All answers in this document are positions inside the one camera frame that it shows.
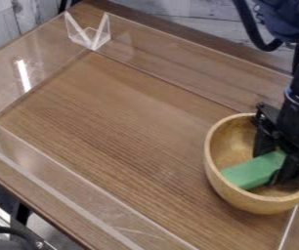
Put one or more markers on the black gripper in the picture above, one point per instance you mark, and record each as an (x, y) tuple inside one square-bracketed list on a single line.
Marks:
[(277, 130)]

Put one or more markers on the green rectangular block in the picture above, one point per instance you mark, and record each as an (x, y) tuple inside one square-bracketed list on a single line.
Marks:
[(253, 172)]

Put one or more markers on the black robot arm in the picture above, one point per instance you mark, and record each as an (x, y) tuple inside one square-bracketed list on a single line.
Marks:
[(280, 17)]

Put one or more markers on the brown wooden bowl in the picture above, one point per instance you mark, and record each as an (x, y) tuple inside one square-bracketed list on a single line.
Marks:
[(229, 146)]

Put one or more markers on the black table leg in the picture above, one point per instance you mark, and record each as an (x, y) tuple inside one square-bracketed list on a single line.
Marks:
[(22, 214)]

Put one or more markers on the clear acrylic tray wall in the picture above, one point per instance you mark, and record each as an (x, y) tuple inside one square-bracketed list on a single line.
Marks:
[(106, 103)]

